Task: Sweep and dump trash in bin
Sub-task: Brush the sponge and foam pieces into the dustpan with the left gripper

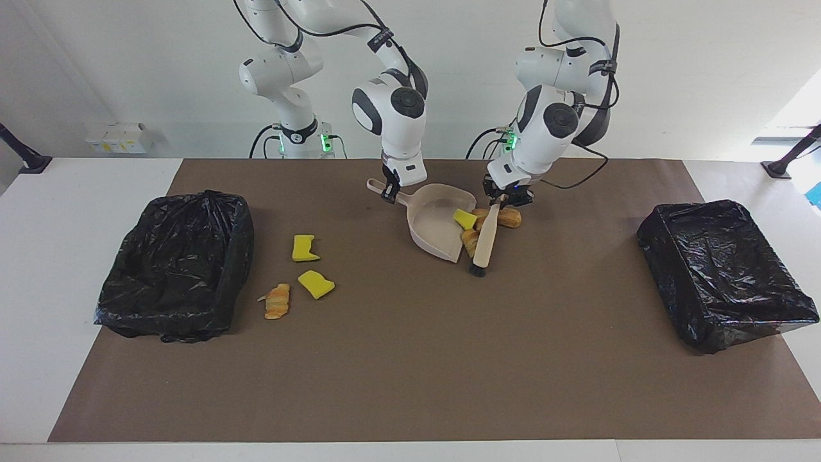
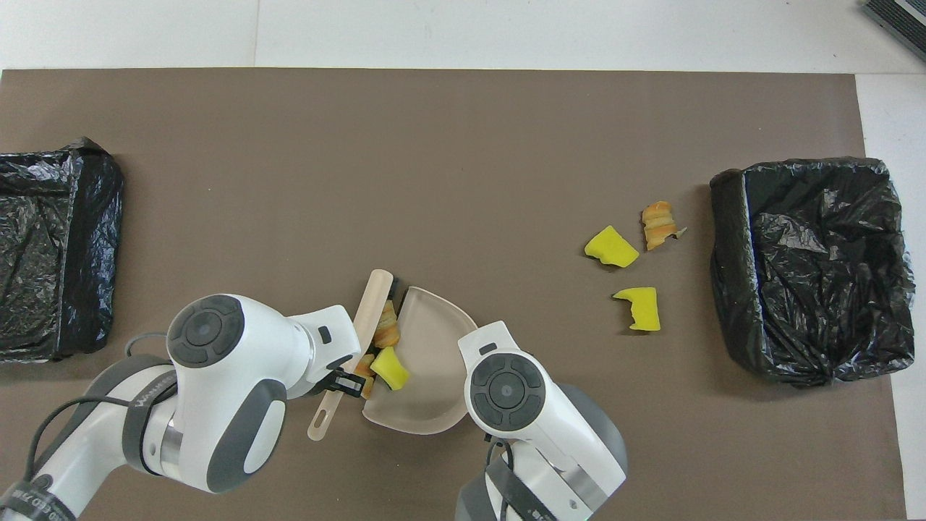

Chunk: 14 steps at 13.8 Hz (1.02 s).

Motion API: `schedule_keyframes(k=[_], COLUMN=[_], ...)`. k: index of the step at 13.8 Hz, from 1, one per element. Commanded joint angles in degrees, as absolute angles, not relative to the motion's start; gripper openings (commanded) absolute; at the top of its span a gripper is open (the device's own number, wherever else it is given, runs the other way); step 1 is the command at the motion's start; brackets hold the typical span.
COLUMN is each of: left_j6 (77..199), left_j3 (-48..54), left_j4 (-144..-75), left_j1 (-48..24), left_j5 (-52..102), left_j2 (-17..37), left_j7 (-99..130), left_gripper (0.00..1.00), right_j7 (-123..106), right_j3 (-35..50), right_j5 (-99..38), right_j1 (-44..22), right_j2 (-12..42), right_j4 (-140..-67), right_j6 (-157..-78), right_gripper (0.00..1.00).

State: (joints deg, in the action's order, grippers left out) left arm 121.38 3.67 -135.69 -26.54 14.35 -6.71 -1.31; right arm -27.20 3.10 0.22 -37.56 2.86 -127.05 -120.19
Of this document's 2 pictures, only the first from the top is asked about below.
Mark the beige hand brush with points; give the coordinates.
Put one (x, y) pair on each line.
(485, 240)

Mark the light blue object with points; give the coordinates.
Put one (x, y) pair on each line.
(816, 196)

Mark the beige plastic dustpan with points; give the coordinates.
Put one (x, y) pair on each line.
(436, 224)

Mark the small yellow sponge piece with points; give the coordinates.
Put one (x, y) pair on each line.
(464, 219)

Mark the notched yellow sponge piece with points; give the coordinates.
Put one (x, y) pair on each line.
(304, 249)

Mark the yellow sponge wedge piece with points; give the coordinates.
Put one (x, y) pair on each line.
(315, 284)

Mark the black bag lined bin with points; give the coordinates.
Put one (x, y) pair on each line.
(179, 269)
(718, 269)

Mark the striped croissant piece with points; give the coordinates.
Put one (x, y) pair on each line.
(470, 242)
(510, 218)
(276, 303)

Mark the brown table mat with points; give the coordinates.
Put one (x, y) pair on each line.
(410, 359)

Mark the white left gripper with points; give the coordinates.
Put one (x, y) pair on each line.
(516, 172)

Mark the white wall socket box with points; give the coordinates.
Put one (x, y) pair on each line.
(118, 138)

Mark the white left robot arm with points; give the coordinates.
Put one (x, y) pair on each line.
(539, 147)

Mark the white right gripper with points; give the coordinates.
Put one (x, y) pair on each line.
(405, 168)

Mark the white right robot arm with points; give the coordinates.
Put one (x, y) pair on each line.
(282, 70)

